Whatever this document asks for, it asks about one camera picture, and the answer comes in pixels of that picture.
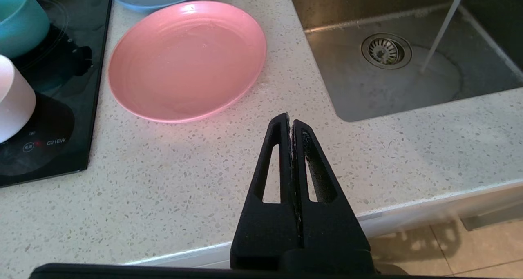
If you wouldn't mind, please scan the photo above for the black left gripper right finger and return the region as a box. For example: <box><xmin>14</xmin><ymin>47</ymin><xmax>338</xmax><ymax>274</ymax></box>
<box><xmin>280</xmin><ymin>119</ymin><xmax>375</xmax><ymax>273</ymax></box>

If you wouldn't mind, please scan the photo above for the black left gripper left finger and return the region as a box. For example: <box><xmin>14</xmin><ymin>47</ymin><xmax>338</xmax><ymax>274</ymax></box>
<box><xmin>230</xmin><ymin>113</ymin><xmax>301</xmax><ymax>270</ymax></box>

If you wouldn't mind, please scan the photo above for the pink plate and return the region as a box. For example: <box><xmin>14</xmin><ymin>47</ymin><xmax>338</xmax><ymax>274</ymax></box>
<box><xmin>107</xmin><ymin>0</ymin><xmax>268</xmax><ymax>123</ymax></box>

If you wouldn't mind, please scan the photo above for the pale pink bowl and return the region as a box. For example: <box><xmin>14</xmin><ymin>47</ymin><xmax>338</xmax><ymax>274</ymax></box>
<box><xmin>0</xmin><ymin>54</ymin><xmax>36</xmax><ymax>144</ymax></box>

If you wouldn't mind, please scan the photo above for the teal bowl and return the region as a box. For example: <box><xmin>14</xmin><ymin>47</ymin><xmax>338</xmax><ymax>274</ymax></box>
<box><xmin>0</xmin><ymin>0</ymin><xmax>50</xmax><ymax>60</ymax></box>

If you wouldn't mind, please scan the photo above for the stainless steel sink basin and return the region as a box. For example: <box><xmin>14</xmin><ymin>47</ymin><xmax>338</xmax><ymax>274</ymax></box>
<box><xmin>285</xmin><ymin>0</ymin><xmax>523</xmax><ymax>123</ymax></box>

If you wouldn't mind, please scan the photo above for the round metal drain strainer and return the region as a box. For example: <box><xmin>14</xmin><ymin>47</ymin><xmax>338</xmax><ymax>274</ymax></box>
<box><xmin>360</xmin><ymin>33</ymin><xmax>413</xmax><ymax>70</ymax></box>

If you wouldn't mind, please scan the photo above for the running water stream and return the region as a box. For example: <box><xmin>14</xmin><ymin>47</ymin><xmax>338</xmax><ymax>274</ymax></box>
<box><xmin>420</xmin><ymin>0</ymin><xmax>471</xmax><ymax>74</ymax></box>

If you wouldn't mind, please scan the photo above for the black glass cooktop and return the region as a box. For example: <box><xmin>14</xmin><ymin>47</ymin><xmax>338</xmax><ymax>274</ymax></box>
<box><xmin>0</xmin><ymin>0</ymin><xmax>113</xmax><ymax>188</ymax></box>

